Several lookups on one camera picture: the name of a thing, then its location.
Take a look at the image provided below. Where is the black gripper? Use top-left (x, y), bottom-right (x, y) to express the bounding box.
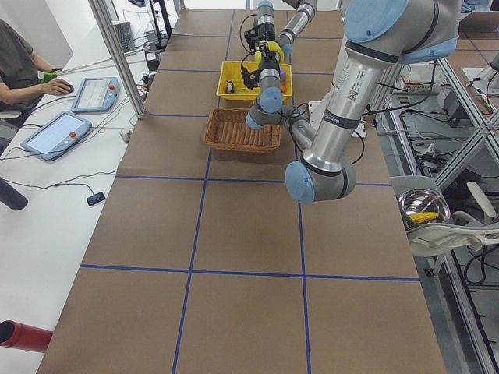
top-left (260, 44), bottom-right (278, 72)
top-left (256, 23), bottom-right (275, 44)

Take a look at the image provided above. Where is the yellow clear tape roll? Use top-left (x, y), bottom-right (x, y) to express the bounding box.
top-left (254, 41), bottom-right (285, 66)

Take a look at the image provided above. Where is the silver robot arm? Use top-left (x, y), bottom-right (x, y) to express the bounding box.
top-left (255, 0), bottom-right (317, 57)
top-left (246, 1), bottom-right (462, 203)

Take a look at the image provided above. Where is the yellow plastic basket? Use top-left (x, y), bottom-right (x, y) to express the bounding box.
top-left (216, 61), bottom-right (293, 101)

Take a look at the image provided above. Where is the brown wicker basket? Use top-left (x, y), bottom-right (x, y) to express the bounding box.
top-left (203, 108), bottom-right (281, 153)

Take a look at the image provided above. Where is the toy panda figure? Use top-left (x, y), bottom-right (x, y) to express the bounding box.
top-left (226, 80), bottom-right (235, 94)

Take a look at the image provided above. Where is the black keyboard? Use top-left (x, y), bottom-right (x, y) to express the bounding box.
top-left (112, 21), bottom-right (134, 52)

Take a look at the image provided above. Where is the upper teach pendant tablet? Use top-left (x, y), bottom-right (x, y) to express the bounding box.
top-left (71, 77), bottom-right (120, 115)

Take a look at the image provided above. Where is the teach pendant tablet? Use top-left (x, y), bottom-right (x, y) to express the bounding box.
top-left (21, 111), bottom-right (91, 161)
top-left (71, 77), bottom-right (120, 115)

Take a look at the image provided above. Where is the steel bowl with corn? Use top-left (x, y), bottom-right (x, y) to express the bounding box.
top-left (398, 189), bottom-right (451, 231)

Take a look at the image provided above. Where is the small black usb device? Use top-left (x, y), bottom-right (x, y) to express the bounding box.
top-left (86, 192), bottom-right (105, 206)

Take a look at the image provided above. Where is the lower teach pendant tablet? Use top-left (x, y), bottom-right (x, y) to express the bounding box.
top-left (21, 111), bottom-right (91, 161)

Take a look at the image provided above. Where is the seated person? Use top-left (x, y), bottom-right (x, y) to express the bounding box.
top-left (1, 20), bottom-right (70, 113)

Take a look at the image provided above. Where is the red cylinder bottle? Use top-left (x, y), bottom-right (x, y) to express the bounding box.
top-left (1, 320), bottom-right (53, 353)

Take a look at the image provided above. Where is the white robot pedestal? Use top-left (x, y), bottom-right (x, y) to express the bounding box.
top-left (308, 97), bottom-right (366, 138)

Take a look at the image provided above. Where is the aluminium frame post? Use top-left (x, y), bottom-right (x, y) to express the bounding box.
top-left (88, 0), bottom-right (146, 119)

